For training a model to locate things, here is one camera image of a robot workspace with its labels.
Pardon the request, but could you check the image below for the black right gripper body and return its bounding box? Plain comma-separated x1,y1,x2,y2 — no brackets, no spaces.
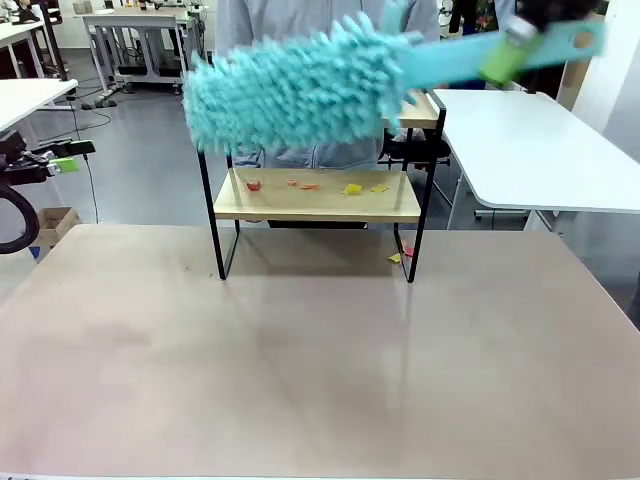
514,0,604,27

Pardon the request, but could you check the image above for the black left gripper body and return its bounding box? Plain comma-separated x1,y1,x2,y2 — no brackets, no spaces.
0,129,51,185

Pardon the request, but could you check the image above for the teal chenille duster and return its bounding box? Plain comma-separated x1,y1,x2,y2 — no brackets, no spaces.
182,12,607,154

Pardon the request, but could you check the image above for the person in blue trousers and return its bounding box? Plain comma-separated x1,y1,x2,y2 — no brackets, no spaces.
448,0,516,37

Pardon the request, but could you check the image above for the black monitor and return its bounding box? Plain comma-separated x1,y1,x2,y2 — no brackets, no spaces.
519,72,572,96

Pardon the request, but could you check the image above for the cardboard box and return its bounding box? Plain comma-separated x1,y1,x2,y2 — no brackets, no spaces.
28,206,82,250

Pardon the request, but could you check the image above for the brown cardboard panel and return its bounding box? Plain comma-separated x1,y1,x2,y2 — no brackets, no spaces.
557,58,590,109

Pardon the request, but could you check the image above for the black office chair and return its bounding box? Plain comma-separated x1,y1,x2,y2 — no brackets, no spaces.
377,127,452,174

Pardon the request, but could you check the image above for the white desk with black pole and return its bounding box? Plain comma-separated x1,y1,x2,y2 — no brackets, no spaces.
0,0,70,82

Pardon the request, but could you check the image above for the person's grey hoodie torso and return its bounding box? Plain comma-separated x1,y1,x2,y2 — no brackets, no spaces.
215,0,441,170

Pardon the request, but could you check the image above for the black corrugated cable hose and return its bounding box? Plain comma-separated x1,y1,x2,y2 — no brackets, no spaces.
0,182,41,255

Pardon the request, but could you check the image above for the grey metal frame table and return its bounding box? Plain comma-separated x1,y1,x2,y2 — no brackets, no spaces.
81,6,211,99

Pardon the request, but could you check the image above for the black frame wooden two-tier shelf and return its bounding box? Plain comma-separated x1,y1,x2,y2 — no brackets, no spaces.
197,89,447,284

